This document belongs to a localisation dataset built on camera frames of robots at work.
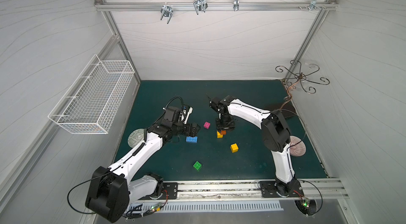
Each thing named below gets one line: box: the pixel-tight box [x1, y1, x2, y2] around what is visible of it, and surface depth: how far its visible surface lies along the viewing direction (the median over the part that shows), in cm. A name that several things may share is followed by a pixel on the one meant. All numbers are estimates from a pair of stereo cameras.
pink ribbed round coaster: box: [289, 135, 307, 157], surface depth 87 cm
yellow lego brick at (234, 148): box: [229, 143, 239, 154], surface depth 86 cm
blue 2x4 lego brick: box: [186, 136, 199, 144], surface depth 91 cm
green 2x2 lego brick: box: [192, 160, 202, 172], surface depth 80 cm
